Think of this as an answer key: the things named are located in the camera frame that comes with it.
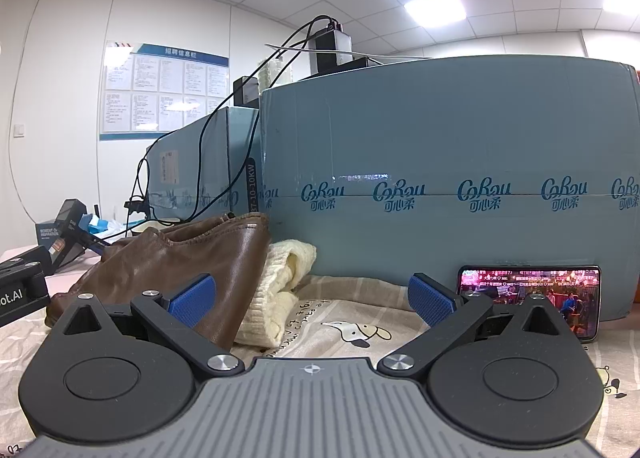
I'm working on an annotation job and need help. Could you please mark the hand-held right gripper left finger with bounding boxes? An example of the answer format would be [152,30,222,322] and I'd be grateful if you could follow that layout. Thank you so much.
[46,273,248,384]

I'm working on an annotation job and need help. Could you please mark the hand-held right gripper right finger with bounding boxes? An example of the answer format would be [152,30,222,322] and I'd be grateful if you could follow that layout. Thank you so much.
[377,273,581,381]

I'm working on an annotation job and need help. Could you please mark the brown leather garment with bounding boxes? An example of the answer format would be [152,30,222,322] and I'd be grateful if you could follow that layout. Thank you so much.
[45,212,273,352]

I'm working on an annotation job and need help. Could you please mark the black handheld device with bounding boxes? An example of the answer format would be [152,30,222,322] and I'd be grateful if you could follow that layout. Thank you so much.
[49,198,112,275]

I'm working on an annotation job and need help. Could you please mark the printed beige bed sheet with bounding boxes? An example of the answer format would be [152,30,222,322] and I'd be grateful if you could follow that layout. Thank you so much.
[0,248,640,458]

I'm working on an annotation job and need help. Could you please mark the cream knit sweater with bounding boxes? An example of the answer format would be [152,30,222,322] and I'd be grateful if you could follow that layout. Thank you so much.
[235,238,318,347]

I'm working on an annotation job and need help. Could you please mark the black smartphone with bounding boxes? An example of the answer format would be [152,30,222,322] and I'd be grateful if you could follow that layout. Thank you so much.
[457,265,602,342]

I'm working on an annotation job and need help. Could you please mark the light blue tissue pack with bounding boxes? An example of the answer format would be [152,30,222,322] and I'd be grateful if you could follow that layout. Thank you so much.
[80,212,110,233]

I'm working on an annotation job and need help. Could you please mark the small blue cardboard box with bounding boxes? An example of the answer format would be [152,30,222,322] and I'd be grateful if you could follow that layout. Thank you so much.
[145,106,262,225]

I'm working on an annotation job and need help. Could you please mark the blue foam board panels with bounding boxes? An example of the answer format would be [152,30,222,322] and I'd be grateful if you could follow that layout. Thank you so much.
[257,54,640,324]

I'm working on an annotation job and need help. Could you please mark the black power adapter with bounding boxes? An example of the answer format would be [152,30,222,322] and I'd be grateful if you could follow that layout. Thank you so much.
[233,76,261,107]

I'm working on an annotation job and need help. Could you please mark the black flat device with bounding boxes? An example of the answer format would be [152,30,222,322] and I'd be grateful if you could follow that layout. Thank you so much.
[304,57,387,80]

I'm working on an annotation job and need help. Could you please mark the white and black charger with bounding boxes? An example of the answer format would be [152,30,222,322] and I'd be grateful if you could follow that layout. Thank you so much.
[311,22,354,65]

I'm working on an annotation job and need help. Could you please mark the ceiling light panel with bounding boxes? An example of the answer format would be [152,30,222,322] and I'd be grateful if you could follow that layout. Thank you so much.
[404,0,469,30]
[601,0,640,35]

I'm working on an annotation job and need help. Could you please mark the black cable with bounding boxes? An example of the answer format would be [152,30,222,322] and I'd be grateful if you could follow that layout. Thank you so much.
[196,16,333,211]
[125,28,331,239]

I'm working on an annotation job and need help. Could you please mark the wall notice board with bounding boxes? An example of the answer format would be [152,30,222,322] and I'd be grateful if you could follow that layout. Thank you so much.
[99,41,231,141]

